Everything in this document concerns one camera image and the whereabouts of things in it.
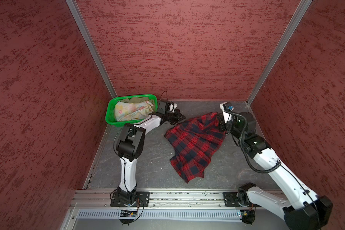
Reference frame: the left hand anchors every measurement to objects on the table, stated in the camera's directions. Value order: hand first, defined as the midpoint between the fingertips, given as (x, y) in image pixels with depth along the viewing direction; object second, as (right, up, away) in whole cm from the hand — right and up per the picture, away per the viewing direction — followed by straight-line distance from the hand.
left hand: (186, 118), depth 93 cm
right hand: (+15, +2, -19) cm, 24 cm away
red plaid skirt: (+5, -14, -6) cm, 16 cm away
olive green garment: (-38, +15, +19) cm, 45 cm away
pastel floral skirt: (-46, +5, +13) cm, 48 cm away
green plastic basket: (-55, +3, +9) cm, 56 cm away
